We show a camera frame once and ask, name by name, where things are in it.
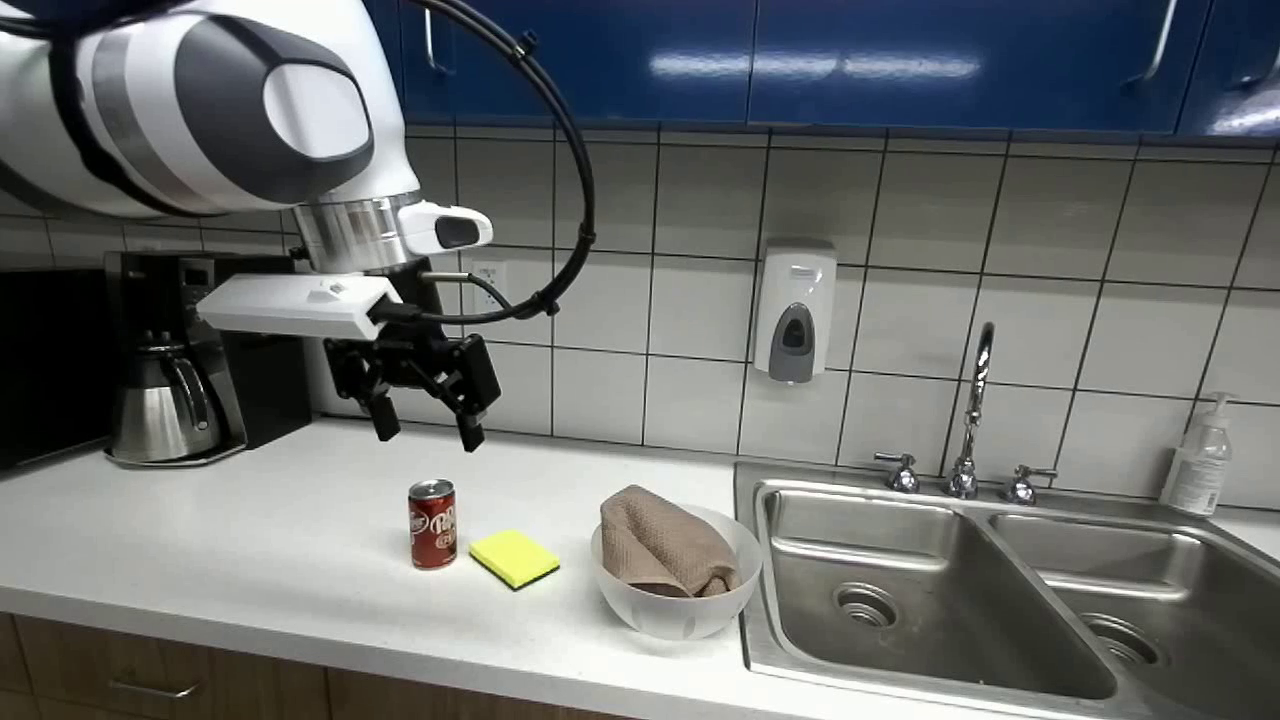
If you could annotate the red soda can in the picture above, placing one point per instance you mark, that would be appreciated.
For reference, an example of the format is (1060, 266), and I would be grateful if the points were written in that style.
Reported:
(432, 523)

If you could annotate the black microwave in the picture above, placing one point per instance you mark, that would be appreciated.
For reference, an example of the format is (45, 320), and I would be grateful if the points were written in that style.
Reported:
(54, 360)

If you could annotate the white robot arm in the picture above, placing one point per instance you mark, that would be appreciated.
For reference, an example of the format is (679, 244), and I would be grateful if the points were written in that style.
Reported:
(257, 105)

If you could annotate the steel coffee carafe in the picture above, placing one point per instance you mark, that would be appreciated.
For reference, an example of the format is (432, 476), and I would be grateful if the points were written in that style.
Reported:
(164, 408)

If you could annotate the stainless steel double sink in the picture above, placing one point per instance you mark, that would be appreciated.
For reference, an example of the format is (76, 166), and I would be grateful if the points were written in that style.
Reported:
(1050, 609)

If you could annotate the translucent plastic bowl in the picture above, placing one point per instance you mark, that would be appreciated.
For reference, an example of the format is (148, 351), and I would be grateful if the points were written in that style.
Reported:
(686, 616)

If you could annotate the black coffee maker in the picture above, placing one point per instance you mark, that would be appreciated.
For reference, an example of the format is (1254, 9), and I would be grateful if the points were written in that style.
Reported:
(257, 383)

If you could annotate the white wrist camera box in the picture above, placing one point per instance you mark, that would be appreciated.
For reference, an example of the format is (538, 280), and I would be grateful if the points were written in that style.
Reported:
(299, 307)

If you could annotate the tan cloth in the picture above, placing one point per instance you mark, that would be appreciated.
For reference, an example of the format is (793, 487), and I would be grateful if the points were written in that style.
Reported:
(656, 545)

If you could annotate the white soap dispenser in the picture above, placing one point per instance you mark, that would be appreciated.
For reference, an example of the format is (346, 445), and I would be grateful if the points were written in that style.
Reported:
(793, 318)

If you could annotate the chrome faucet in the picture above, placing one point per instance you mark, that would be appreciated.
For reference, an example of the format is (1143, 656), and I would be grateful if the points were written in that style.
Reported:
(960, 472)

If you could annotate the wooden lower cabinets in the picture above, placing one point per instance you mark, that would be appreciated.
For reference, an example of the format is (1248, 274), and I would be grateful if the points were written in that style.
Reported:
(87, 674)

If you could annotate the yellow sponge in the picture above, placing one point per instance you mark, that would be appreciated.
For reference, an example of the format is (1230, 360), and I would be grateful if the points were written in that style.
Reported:
(512, 557)

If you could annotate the blue upper cabinets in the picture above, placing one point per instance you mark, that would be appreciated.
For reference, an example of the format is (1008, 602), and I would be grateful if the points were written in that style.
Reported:
(1189, 68)

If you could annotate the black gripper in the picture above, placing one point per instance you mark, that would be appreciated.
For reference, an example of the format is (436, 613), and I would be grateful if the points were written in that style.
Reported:
(413, 355)

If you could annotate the clear soap bottle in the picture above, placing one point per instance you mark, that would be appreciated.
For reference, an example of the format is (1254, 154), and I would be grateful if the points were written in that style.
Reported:
(1203, 462)

